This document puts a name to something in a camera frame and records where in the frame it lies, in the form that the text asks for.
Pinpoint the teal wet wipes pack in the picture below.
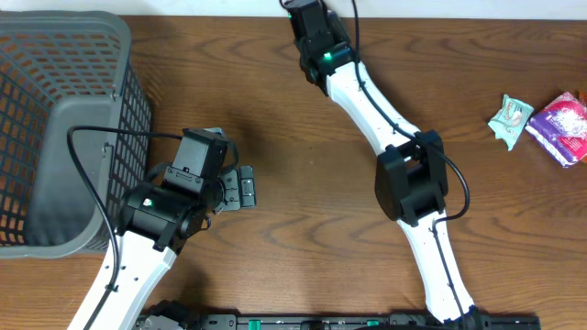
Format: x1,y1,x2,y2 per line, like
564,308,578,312
488,94,534,151

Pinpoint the red purple snack pack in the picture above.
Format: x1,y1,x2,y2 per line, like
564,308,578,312
525,92,586,168

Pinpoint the red snack bar wrapper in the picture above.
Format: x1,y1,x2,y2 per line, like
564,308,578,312
579,92,587,163

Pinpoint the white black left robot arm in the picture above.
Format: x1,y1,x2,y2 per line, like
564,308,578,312
70,127,257,329

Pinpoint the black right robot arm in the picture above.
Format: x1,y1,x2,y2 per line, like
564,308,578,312
281,0,481,329

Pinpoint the grey plastic mesh basket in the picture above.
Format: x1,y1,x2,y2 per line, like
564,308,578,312
1,11,152,259

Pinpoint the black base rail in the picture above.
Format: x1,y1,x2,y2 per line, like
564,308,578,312
131,301,541,330

